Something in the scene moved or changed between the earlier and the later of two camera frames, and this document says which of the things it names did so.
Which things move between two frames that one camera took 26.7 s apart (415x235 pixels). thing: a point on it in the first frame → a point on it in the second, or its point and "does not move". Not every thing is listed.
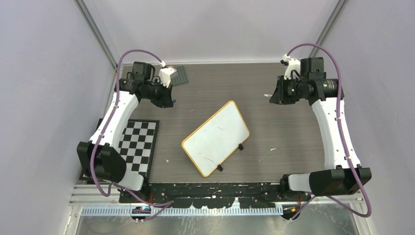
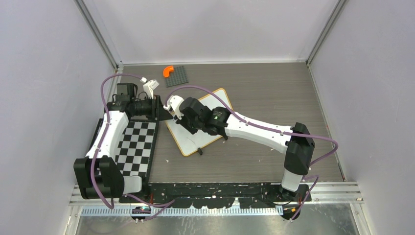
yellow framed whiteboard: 216,139 → 190,143
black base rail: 197,195 does not move
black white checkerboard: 136,144 does not move
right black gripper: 280,97 → 182,122
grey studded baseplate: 179,76 does not move
